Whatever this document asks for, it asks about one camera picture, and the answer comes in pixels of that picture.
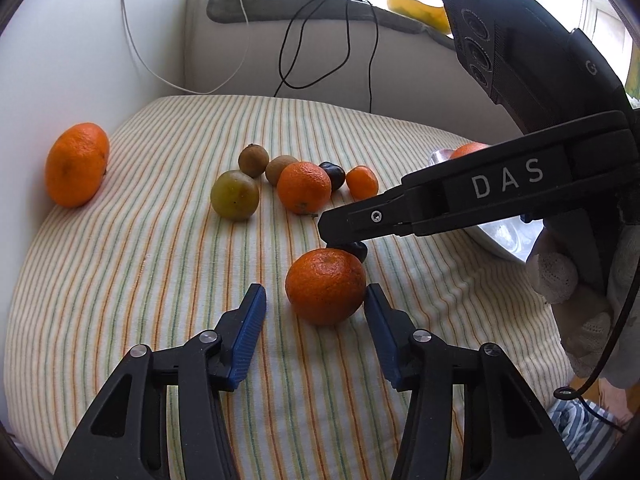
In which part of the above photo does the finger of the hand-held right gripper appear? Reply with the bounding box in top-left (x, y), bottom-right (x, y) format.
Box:
top-left (318, 180), bottom-right (416, 251)

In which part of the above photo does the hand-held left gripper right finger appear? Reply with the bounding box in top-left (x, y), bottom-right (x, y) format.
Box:
top-left (364, 284), bottom-right (581, 480)

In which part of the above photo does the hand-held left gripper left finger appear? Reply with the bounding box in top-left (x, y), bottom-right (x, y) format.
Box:
top-left (52, 283), bottom-right (267, 480)

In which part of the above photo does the small orange mandarin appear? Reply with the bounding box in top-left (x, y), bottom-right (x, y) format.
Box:
top-left (346, 165), bottom-right (378, 200)

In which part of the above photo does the white floral plate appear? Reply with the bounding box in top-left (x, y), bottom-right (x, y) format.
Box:
top-left (429, 147), bottom-right (546, 264)

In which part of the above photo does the brown kiwi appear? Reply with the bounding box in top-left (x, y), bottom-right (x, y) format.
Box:
top-left (238, 143), bottom-right (267, 179)
top-left (265, 155), bottom-right (300, 187)

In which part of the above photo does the greenish brown round fruit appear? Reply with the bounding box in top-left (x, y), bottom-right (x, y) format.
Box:
top-left (210, 170), bottom-right (260, 222)

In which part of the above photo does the large orange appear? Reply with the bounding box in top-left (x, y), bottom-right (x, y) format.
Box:
top-left (45, 122), bottom-right (111, 208)

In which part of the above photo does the person's right hand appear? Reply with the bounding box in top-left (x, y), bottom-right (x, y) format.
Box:
top-left (526, 220), bottom-right (640, 380)

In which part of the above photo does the striped blanket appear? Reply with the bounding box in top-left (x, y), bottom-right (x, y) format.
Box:
top-left (2, 95), bottom-right (576, 480)

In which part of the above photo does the yellow bowl on sill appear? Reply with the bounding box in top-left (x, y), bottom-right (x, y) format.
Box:
top-left (387, 0), bottom-right (452, 35)

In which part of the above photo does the blue white striped cloth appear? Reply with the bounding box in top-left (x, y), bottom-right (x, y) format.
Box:
top-left (546, 395), bottom-right (622, 467)

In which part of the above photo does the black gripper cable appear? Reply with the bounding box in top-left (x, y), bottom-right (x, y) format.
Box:
top-left (552, 240), bottom-right (640, 433)

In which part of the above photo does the white cable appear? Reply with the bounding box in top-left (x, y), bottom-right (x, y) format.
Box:
top-left (119, 0), bottom-right (251, 96)

